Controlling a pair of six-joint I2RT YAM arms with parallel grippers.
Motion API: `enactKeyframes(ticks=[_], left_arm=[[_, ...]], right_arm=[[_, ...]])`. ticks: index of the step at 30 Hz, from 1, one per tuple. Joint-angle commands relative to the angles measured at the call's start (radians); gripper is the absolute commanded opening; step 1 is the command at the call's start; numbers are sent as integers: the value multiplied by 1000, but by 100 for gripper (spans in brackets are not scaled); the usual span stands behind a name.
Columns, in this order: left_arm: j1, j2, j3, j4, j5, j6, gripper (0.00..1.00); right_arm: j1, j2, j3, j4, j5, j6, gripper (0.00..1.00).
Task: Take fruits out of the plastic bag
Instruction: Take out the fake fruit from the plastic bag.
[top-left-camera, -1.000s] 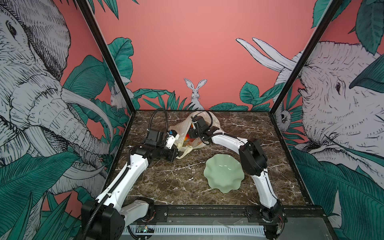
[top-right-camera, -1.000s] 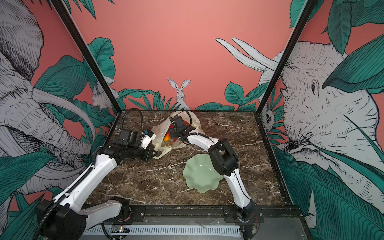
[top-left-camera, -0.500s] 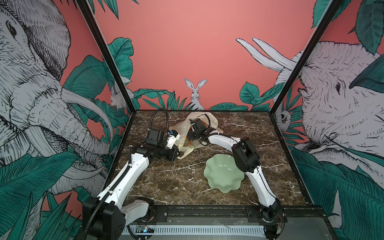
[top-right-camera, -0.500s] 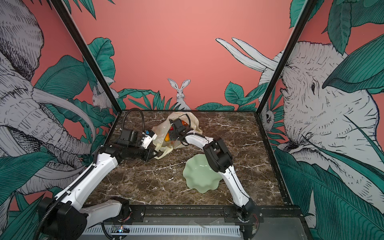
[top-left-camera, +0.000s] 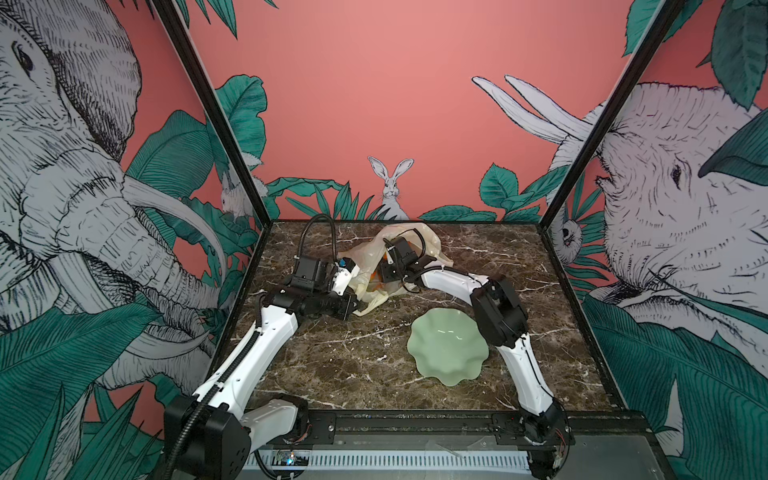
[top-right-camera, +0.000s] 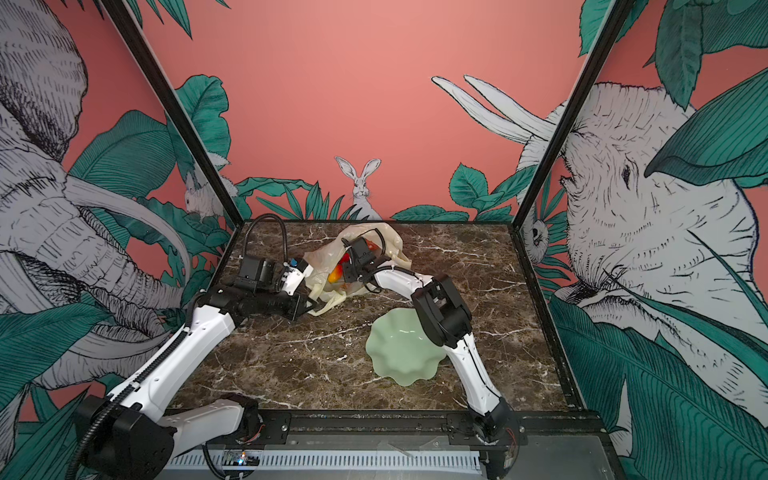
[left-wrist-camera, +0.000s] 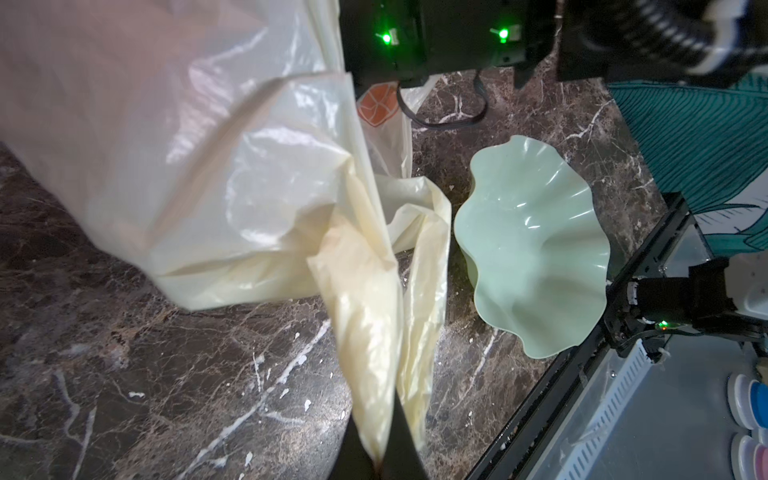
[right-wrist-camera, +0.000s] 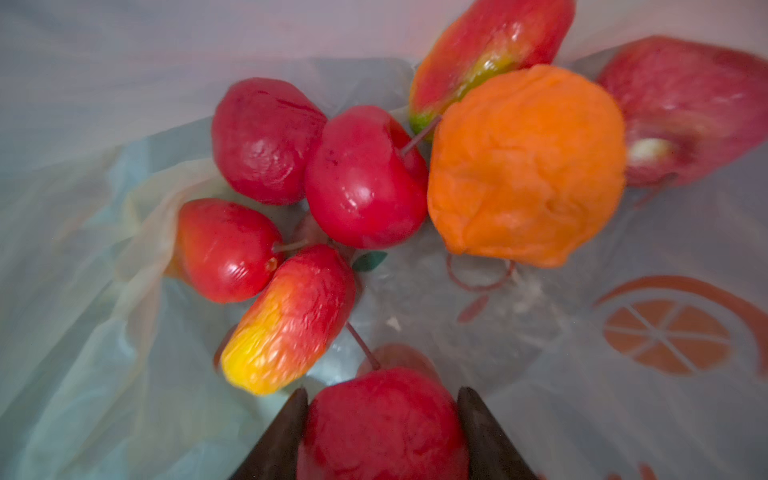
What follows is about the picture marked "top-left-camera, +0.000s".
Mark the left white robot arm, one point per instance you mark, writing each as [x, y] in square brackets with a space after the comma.
[210, 434]

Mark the right black frame post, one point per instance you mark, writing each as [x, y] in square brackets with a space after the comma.
[652, 38]

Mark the small green circuit board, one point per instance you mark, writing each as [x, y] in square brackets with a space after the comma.
[285, 459]

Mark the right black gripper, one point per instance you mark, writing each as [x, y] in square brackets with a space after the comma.
[385, 272]

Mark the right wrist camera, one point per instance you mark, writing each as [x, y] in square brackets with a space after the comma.
[399, 251]

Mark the black frame post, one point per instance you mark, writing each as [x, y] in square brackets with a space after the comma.
[652, 38]
[172, 22]

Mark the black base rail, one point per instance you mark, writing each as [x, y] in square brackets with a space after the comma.
[325, 427]

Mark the light green wavy plate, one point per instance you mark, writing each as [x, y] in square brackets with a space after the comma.
[446, 345]

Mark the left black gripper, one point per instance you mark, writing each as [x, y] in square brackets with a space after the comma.
[347, 307]

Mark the translucent cream plastic bag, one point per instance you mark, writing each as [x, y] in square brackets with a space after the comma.
[378, 278]

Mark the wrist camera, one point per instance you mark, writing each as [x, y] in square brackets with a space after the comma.
[316, 275]
[399, 251]

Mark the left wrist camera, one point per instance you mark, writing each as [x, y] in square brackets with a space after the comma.
[316, 275]

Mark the left black frame post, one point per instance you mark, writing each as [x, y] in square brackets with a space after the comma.
[172, 22]

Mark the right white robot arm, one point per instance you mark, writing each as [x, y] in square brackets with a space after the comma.
[503, 322]

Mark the white perforated vent strip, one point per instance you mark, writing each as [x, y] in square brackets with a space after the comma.
[336, 460]

